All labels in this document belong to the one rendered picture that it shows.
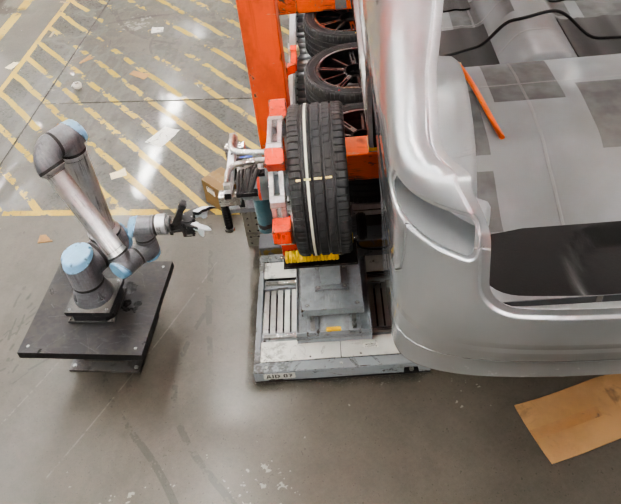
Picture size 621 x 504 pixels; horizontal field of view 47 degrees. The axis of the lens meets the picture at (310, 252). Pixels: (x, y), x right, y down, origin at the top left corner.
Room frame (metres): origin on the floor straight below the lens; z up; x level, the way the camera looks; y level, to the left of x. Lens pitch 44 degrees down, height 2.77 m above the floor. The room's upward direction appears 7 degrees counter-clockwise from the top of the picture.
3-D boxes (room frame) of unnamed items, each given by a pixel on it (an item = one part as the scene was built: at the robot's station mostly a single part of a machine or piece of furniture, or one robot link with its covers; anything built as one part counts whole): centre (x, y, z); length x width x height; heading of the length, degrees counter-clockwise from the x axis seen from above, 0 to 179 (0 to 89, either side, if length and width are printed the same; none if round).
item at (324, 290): (2.45, -0.09, 0.32); 0.40 x 0.30 x 0.28; 176
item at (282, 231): (2.15, 0.10, 0.85); 0.09 x 0.08 x 0.07; 176
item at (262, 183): (2.47, 0.15, 0.85); 0.21 x 0.14 x 0.14; 86
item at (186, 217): (2.33, 0.53, 0.80); 0.12 x 0.08 x 0.09; 86
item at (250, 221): (3.05, 0.30, 0.21); 0.10 x 0.10 x 0.42; 86
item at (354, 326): (2.41, -0.08, 0.13); 0.50 x 0.36 x 0.10; 176
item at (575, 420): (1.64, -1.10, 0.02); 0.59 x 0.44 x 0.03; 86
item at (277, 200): (2.47, 0.08, 0.85); 0.54 x 0.07 x 0.54; 176
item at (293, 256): (2.34, -0.01, 0.51); 0.29 x 0.06 x 0.06; 86
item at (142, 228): (2.34, 0.70, 0.81); 0.12 x 0.09 x 0.10; 86
